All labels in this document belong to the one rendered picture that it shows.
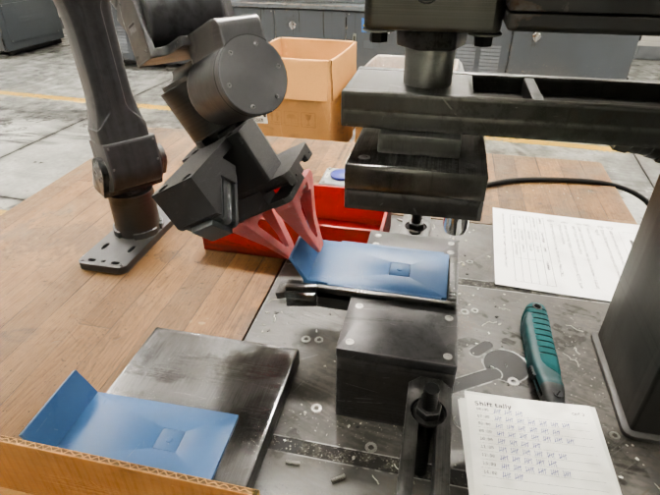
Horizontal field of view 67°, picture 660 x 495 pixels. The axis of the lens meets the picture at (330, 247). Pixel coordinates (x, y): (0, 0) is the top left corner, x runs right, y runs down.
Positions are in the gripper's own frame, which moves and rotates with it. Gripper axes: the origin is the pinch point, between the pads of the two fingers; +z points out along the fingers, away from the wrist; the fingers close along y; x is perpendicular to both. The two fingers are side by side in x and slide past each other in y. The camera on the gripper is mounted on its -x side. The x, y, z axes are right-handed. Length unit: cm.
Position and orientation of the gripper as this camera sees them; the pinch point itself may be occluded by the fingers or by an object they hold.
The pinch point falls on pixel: (303, 247)
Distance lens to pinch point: 52.1
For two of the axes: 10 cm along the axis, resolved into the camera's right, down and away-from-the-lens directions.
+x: 2.2, -5.9, 7.8
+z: 4.9, 7.6, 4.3
